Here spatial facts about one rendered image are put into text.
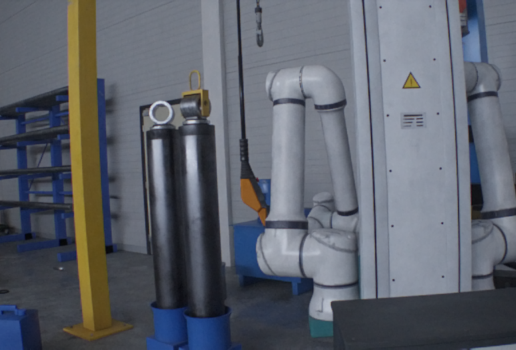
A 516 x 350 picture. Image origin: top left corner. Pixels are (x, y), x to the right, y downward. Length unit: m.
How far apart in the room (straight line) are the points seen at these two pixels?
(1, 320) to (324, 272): 2.31
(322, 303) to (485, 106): 0.91
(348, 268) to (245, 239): 3.37
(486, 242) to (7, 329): 2.77
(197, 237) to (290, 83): 1.34
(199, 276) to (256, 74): 3.34
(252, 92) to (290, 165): 4.10
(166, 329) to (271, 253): 1.62
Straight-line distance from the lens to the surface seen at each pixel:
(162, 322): 3.19
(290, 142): 1.72
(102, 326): 4.03
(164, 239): 3.08
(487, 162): 1.87
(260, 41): 2.63
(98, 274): 3.93
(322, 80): 1.74
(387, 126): 1.51
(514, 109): 4.48
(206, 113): 2.88
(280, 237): 1.68
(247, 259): 4.97
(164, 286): 3.14
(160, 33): 7.11
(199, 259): 2.86
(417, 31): 1.58
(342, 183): 1.86
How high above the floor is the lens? 1.24
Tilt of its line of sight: 1 degrees down
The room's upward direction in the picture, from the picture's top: 3 degrees counter-clockwise
